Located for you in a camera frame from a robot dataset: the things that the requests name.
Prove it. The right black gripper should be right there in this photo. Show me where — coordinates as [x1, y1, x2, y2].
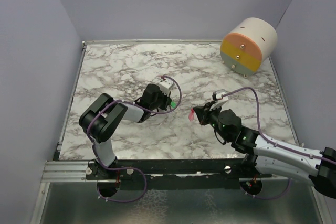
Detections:
[194, 101, 230, 142]

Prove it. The pink key tag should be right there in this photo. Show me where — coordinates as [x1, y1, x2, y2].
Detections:
[188, 107, 195, 122]

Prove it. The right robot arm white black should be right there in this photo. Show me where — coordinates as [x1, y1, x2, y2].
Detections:
[192, 102, 335, 198]

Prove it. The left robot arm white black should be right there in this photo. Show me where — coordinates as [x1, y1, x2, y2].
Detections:
[79, 80, 174, 179]

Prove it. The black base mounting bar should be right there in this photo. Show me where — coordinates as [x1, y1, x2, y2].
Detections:
[86, 158, 270, 190]

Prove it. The round three-drawer mini cabinet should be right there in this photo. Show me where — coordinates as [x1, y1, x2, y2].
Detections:
[220, 17, 278, 78]

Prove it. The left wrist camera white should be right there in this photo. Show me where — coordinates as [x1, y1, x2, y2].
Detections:
[158, 77, 175, 96]

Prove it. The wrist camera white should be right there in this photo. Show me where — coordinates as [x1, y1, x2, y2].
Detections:
[210, 90, 228, 111]
[158, 77, 175, 96]

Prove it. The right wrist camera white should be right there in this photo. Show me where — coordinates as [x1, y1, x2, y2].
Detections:
[210, 90, 228, 111]

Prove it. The aluminium frame rail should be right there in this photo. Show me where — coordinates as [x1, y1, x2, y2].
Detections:
[41, 161, 88, 183]

